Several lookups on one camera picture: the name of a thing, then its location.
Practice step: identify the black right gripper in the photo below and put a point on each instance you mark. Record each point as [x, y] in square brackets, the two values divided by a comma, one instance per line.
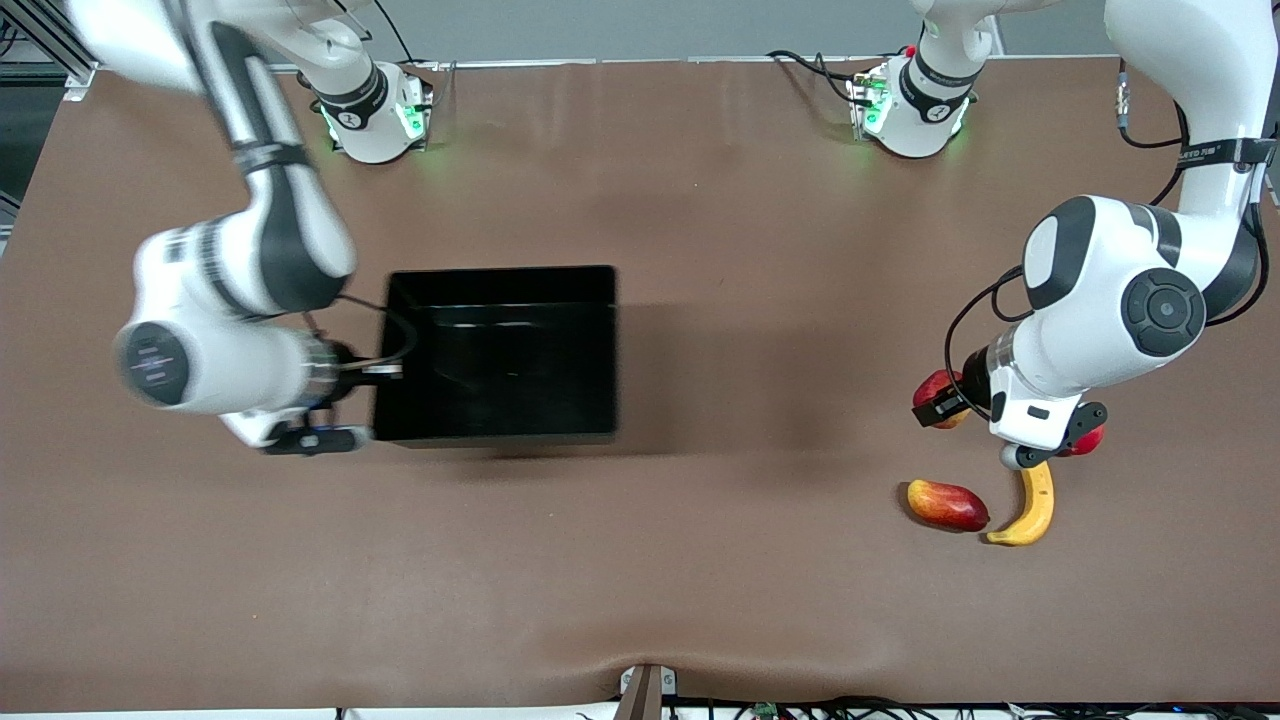
[341, 354]

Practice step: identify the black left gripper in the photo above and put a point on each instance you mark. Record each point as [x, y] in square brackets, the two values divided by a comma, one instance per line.
[972, 369]

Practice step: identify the red and yellow apple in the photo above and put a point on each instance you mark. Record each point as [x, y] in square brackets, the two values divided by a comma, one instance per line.
[935, 383]

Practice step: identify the black rectangular plastic box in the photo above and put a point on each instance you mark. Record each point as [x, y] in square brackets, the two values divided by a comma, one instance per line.
[500, 380]

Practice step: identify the yellow banana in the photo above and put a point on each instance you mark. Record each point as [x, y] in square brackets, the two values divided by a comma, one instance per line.
[1040, 510]

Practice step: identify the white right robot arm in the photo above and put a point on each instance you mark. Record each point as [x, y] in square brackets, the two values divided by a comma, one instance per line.
[290, 240]

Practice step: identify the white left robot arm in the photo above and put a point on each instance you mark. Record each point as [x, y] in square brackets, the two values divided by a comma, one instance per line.
[1090, 300]

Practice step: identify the plain red apple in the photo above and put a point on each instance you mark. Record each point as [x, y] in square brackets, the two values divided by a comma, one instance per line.
[1090, 442]

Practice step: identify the red and yellow mango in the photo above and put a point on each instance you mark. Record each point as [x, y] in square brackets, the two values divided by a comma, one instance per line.
[947, 505]

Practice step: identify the small green circuit board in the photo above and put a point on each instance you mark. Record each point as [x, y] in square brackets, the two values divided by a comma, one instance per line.
[766, 711]

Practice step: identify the grey metal mount bracket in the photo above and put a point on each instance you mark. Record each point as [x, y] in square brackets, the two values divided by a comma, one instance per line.
[645, 692]

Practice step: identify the aluminium frame profile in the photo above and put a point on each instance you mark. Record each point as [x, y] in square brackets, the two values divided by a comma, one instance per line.
[45, 38]

